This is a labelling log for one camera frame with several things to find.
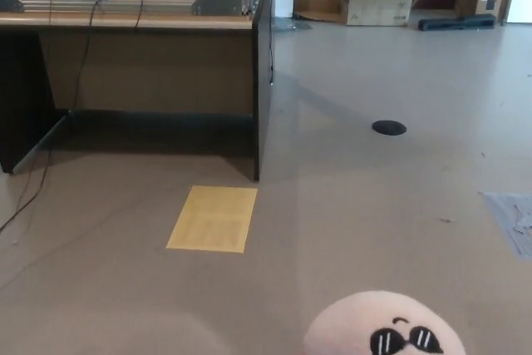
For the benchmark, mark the pink plush dumpling with sunglasses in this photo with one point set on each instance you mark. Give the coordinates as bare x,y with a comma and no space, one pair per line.
353,321

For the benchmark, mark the yellow paper sheet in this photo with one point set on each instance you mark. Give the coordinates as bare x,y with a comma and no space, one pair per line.
212,220

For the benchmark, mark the black round floor disc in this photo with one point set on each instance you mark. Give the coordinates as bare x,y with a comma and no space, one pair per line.
389,127

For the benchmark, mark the wooden desk with dark sides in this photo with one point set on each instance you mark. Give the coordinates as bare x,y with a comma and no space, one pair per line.
145,64

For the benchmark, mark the black foam packing piece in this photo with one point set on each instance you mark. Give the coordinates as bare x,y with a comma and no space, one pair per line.
457,23

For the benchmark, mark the clear plastic sheet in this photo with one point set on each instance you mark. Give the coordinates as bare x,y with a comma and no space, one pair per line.
513,222

